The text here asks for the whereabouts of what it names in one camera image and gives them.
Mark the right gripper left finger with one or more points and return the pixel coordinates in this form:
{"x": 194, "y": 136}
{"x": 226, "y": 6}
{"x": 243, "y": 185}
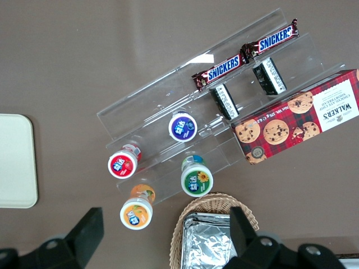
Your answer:
{"x": 81, "y": 238}

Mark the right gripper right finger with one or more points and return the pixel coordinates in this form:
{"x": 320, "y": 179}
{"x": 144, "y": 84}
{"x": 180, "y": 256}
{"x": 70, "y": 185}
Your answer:
{"x": 244, "y": 238}

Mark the light wicker basket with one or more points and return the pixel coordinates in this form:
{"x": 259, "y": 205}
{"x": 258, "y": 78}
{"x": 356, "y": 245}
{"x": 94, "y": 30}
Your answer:
{"x": 213, "y": 203}

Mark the cream plastic tray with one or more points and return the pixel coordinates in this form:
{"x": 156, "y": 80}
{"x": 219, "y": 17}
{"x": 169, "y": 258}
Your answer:
{"x": 14, "y": 162}

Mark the white rectangular snack tray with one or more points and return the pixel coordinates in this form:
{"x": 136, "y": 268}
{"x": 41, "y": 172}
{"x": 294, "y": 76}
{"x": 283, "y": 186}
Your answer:
{"x": 353, "y": 264}

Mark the orange lid gum jar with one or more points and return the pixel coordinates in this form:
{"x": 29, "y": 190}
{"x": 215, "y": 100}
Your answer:
{"x": 136, "y": 214}

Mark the green lid gum jar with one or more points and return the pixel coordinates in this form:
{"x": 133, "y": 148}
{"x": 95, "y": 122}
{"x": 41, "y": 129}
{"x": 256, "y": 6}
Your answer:
{"x": 197, "y": 180}

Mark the red lid gum jar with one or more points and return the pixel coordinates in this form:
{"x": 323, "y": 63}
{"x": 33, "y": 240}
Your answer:
{"x": 122, "y": 165}

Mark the blue lid gum jar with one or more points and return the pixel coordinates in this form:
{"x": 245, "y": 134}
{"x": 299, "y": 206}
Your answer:
{"x": 183, "y": 127}

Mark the red Walkers cookie box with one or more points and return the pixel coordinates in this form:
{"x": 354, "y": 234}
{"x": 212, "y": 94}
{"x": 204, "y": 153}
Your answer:
{"x": 294, "y": 120}

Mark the small black white box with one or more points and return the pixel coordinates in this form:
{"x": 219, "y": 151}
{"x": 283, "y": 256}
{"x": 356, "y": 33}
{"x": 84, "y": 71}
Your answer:
{"x": 269, "y": 75}
{"x": 224, "y": 101}

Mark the clear acrylic step display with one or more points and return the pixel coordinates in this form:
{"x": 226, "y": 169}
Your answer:
{"x": 146, "y": 106}

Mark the Snickers chocolate bar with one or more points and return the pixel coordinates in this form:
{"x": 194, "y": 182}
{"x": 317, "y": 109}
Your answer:
{"x": 273, "y": 41}
{"x": 223, "y": 68}

